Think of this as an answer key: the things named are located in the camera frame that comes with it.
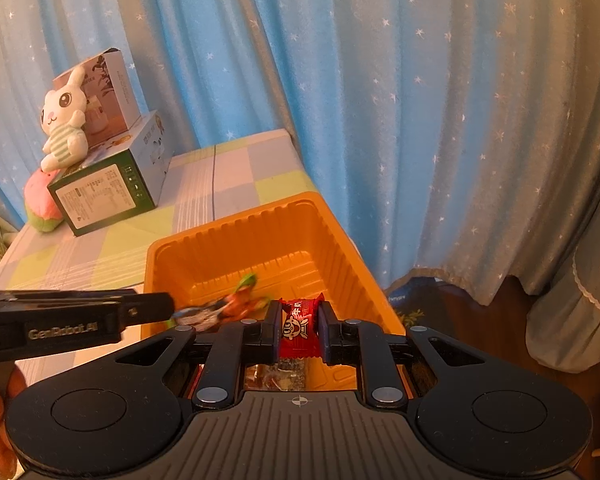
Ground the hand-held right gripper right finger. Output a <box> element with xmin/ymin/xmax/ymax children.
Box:
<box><xmin>317</xmin><ymin>300</ymin><xmax>511</xmax><ymax>409</ymax></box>

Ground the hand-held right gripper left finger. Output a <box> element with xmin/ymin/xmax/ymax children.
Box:
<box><xmin>87</xmin><ymin>300</ymin><xmax>284</xmax><ymax>411</ymax></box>

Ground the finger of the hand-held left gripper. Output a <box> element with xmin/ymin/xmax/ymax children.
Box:
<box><xmin>121</xmin><ymin>292</ymin><xmax>176</xmax><ymax>331</ymax></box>

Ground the red square snack packet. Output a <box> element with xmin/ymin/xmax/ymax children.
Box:
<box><xmin>278</xmin><ymin>297</ymin><xmax>322</xmax><ymax>358</ymax></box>

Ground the long green snack packet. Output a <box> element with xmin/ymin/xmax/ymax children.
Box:
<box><xmin>174</xmin><ymin>272</ymin><xmax>271</xmax><ymax>333</ymax></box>

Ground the grey snack packet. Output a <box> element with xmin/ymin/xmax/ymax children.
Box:
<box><xmin>275</xmin><ymin>360</ymin><xmax>307</xmax><ymax>391</ymax></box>

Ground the orange plastic tray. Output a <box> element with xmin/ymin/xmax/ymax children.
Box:
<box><xmin>139</xmin><ymin>191</ymin><xmax>406</xmax><ymax>396</ymax></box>

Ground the blue floral floor mat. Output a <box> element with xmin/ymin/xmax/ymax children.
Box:
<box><xmin>384</xmin><ymin>276</ymin><xmax>431</xmax><ymax>333</ymax></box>

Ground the pink star plush toy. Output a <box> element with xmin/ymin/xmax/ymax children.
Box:
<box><xmin>22</xmin><ymin>169</ymin><xmax>66</xmax><ymax>233</ymax></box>

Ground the green cardboard box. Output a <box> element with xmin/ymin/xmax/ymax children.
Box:
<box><xmin>46</xmin><ymin>111</ymin><xmax>173</xmax><ymax>237</ymax></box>

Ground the pastel checked tablecloth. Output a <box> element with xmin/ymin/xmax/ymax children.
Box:
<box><xmin>0</xmin><ymin>129</ymin><xmax>321</xmax><ymax>361</ymax></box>

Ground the white bunny plush toy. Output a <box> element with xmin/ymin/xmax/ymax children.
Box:
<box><xmin>40</xmin><ymin>66</ymin><xmax>88</xmax><ymax>171</ymax></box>

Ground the tall printed cardboard box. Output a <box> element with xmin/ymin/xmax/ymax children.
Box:
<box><xmin>52</xmin><ymin>49</ymin><xmax>143</xmax><ymax>148</ymax></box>

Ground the blue star-print curtain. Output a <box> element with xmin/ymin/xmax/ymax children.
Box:
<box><xmin>0</xmin><ymin>0</ymin><xmax>481</xmax><ymax>286</ymax></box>

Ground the grey lace-trimmed cover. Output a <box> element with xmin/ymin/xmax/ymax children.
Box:
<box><xmin>525</xmin><ymin>240</ymin><xmax>600</xmax><ymax>375</ymax></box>

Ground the grey star-print curtain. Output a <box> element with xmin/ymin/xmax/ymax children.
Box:
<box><xmin>430</xmin><ymin>0</ymin><xmax>600</xmax><ymax>306</ymax></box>

